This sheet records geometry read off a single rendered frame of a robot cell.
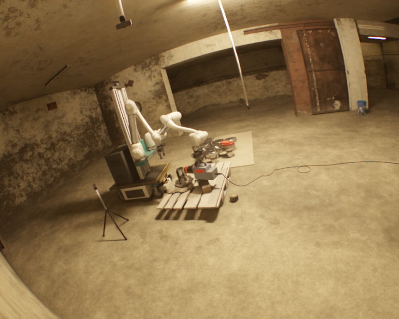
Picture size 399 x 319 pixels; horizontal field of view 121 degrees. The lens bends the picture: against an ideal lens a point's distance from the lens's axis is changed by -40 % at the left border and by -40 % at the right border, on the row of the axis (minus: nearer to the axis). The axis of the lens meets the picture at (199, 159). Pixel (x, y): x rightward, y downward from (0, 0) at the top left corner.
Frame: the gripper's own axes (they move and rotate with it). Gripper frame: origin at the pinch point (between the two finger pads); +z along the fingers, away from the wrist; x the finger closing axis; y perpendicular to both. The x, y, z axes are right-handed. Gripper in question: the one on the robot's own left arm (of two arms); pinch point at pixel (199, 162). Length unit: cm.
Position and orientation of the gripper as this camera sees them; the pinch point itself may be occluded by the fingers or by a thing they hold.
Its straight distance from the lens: 238.9
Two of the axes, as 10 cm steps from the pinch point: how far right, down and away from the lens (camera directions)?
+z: 2.5, 9.1, 3.4
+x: -5.4, 4.2, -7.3
